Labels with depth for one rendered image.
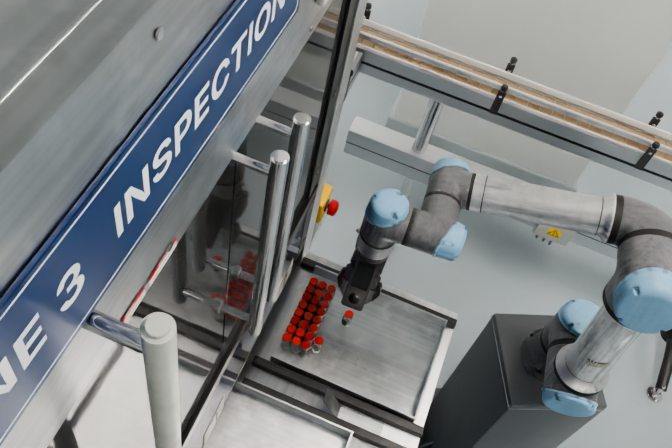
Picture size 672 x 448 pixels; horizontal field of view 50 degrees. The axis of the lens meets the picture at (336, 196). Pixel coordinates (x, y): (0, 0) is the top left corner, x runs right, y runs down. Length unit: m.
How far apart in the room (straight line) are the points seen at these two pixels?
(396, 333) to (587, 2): 1.46
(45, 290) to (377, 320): 1.33
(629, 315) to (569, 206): 0.23
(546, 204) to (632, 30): 1.43
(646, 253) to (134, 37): 1.08
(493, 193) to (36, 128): 1.12
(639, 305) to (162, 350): 0.98
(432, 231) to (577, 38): 1.58
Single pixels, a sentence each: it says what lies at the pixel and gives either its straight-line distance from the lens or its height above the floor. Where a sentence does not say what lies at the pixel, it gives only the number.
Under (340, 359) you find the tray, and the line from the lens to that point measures 1.68.
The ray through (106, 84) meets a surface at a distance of 0.45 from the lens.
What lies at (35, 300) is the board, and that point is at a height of 1.99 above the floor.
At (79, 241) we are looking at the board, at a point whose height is 1.99.
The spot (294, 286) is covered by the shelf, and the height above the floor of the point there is 0.88.
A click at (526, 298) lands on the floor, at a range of 3.00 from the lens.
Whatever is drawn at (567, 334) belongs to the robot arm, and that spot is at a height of 1.00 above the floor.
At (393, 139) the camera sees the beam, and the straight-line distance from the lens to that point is 2.54.
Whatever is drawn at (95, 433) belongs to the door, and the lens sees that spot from 0.78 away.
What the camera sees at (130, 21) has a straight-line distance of 0.46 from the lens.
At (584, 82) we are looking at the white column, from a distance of 2.93.
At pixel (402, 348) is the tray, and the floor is 0.88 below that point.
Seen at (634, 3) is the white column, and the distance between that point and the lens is 2.72.
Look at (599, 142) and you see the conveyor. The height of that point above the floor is 0.92.
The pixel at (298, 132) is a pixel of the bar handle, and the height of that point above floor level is 1.82.
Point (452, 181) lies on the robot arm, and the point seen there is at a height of 1.33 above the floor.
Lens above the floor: 2.40
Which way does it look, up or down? 52 degrees down
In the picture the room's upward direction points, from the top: 15 degrees clockwise
